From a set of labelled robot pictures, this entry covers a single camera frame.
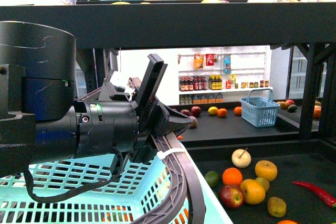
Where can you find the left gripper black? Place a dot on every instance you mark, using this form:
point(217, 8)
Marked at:
point(131, 124)

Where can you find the teal plastic shopping basket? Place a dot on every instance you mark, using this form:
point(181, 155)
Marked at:
point(140, 189)

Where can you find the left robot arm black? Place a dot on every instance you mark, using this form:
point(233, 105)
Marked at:
point(110, 157)

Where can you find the yellow lemon back shelf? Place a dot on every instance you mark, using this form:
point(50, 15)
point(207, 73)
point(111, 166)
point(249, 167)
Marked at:
point(213, 111)

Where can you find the orange beside back lemon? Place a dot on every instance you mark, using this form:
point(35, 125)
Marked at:
point(222, 112)

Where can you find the white condiment shelf unit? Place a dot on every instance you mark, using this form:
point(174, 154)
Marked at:
point(226, 74)

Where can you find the black metal shelf rack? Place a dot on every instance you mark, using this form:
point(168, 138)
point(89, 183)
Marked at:
point(311, 26)

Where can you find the red apple front tray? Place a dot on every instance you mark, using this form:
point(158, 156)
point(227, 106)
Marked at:
point(231, 196)

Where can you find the white pear with stem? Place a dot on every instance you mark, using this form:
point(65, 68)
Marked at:
point(241, 158)

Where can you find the yellow orange apple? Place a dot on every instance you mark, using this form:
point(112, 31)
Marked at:
point(253, 191)

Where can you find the dark red apple back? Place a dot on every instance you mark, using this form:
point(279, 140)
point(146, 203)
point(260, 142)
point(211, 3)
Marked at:
point(196, 111)

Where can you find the small blue plastic basket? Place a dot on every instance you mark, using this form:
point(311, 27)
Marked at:
point(260, 111)

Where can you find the red chili pepper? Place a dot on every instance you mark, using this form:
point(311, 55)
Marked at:
point(319, 192)

